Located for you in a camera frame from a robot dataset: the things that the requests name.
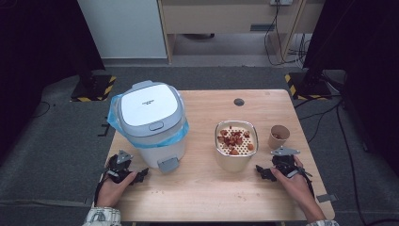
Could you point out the black curtain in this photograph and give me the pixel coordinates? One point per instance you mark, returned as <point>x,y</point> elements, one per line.
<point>360,62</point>
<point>37,62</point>

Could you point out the white cabinet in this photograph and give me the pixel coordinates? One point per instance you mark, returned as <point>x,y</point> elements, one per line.
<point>125,28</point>

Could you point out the person's left hand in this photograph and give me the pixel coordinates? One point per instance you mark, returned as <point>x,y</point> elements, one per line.
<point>109,191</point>

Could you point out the grey tape strip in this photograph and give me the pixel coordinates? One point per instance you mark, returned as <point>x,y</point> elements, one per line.
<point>89,201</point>
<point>327,198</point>

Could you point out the white pedal trash bin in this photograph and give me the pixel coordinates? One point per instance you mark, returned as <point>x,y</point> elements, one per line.
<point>150,125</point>

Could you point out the pile of red food scraps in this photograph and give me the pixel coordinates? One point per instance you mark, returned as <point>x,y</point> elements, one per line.
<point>233,139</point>

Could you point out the brown paper cup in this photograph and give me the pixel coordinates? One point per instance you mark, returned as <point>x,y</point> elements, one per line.
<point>276,142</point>

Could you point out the grey table grommet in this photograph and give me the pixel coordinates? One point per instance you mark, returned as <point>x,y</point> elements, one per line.
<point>239,102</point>

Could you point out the light wooden desk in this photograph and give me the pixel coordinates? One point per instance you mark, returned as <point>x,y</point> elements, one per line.
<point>219,19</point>

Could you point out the steel container with strainer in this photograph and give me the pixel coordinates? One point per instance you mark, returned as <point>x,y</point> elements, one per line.
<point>236,160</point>

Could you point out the black striped stand base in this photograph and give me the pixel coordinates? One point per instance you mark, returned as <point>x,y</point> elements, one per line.
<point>309,86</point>
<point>94,89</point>

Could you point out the white power strip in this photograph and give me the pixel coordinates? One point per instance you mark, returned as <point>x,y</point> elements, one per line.
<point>281,2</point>

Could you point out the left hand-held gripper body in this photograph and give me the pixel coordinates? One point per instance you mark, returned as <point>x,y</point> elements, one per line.
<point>116,171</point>

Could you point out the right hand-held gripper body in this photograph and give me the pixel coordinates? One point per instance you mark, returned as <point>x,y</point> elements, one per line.
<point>284,161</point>

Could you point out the blue bin liner bag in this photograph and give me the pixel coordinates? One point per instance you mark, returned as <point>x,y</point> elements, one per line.
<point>163,141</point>

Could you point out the person's right hand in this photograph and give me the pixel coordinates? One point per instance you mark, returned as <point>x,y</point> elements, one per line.
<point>291,186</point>

